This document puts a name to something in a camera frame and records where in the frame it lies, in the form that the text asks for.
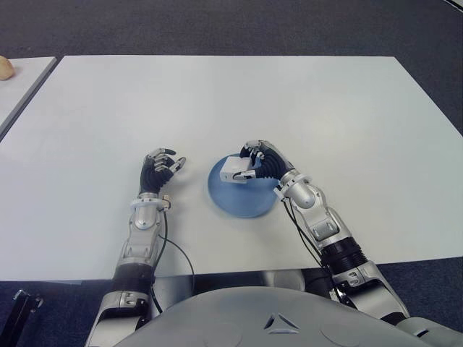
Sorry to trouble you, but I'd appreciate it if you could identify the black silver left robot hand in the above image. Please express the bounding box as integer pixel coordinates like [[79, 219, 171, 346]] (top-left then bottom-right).
[[139, 147, 187, 197]]

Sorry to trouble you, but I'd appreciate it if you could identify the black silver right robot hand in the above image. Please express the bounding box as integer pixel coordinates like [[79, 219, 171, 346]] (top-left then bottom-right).
[[234, 139, 296, 185]]

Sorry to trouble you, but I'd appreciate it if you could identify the white square charger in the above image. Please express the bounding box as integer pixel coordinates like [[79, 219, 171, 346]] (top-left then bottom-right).
[[218, 154, 255, 184]]

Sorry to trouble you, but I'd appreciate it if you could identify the blue round plate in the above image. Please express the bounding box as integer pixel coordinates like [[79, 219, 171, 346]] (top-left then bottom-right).
[[207, 155, 276, 219]]

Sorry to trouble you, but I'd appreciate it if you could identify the grey robot torso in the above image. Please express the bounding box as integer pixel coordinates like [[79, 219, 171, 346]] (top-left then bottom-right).
[[119, 286, 431, 347]]

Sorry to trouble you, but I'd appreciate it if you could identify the beige round bread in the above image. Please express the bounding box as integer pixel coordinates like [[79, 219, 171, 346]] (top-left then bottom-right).
[[0, 55, 14, 80]]

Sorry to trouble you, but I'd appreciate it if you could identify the black metal stand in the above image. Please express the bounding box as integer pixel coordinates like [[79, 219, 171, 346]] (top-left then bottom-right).
[[0, 288, 44, 347]]

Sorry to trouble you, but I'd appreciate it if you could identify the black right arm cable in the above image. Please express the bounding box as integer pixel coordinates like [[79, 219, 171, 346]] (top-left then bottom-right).
[[281, 200, 344, 301]]

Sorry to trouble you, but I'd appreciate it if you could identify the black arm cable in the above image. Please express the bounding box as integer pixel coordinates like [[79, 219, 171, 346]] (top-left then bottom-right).
[[150, 207, 196, 312], [281, 200, 344, 301]]

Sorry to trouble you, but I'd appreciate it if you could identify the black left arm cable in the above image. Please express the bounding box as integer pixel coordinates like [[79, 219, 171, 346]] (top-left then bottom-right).
[[150, 207, 196, 312]]

